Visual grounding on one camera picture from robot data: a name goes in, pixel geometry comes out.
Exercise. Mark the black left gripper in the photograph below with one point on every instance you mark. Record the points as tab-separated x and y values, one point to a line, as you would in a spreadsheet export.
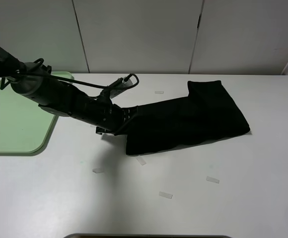
114	120

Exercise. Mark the black short sleeve t-shirt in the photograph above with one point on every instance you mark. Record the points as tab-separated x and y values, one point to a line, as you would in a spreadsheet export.
208	113

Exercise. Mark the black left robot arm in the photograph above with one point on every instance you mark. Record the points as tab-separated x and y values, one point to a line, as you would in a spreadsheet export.
64	97

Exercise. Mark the green plastic tray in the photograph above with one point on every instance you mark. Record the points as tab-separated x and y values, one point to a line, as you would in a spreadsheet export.
25	129

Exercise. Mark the white tape piece left front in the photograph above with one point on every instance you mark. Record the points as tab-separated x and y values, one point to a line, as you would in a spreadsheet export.
98	170

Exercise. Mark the white tape piece right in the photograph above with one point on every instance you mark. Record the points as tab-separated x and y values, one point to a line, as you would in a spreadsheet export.
211	179

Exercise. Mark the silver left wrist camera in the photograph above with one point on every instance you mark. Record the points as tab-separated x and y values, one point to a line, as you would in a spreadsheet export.
119	83

